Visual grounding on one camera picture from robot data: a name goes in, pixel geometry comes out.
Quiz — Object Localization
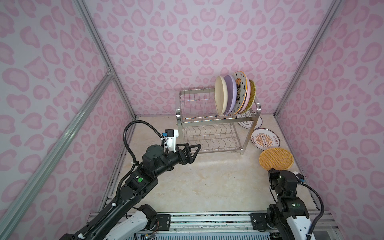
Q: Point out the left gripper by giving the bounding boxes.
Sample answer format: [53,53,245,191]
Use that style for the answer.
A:
[153,141,201,179]

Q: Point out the orange woven plate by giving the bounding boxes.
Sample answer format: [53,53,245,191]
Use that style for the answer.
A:
[259,148,294,171]

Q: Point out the cream plain plate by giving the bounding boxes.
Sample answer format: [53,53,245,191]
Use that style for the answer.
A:
[214,76,228,115]

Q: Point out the purple shell-shaped plate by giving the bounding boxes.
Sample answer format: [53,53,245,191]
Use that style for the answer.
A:
[224,75,237,115]

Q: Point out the pink bear plate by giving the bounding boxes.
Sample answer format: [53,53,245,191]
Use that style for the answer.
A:
[240,79,251,114]

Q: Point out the yellow woven plate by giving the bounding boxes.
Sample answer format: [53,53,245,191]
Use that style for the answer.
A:
[245,80,256,112]

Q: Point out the white star cartoon plate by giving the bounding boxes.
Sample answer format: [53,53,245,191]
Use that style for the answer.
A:
[232,71,248,114]

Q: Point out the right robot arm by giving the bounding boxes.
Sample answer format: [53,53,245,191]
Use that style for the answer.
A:
[266,169,315,240]

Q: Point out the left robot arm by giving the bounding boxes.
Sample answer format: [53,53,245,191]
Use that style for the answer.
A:
[61,144,202,240]

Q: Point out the steel two-tier dish rack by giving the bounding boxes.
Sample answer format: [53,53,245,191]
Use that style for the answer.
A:
[176,87,262,155]

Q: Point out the white plate orange sunburst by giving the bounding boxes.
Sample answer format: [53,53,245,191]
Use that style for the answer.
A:
[251,128,281,151]

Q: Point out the white plate black rim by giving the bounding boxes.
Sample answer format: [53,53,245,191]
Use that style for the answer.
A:
[237,111,263,129]

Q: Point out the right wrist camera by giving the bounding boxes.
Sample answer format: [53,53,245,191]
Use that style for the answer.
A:
[293,172,305,185]

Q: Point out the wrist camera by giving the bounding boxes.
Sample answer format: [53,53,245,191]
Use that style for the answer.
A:
[293,172,305,185]
[162,129,179,153]

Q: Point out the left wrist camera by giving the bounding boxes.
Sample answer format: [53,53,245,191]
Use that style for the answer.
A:
[162,129,179,153]

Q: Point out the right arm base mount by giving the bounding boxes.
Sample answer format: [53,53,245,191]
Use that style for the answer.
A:
[250,213,287,233]

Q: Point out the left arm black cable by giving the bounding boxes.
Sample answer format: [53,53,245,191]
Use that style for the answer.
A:
[115,119,164,205]

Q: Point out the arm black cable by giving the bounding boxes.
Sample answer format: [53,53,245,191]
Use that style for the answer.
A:
[115,119,164,205]
[299,182,325,240]

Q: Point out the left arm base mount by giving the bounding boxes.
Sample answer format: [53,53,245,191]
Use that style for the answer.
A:
[138,204,171,232]

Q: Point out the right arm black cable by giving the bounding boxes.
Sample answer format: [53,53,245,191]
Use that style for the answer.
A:
[299,182,325,240]

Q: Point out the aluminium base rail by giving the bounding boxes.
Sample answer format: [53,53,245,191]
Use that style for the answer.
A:
[80,196,343,240]

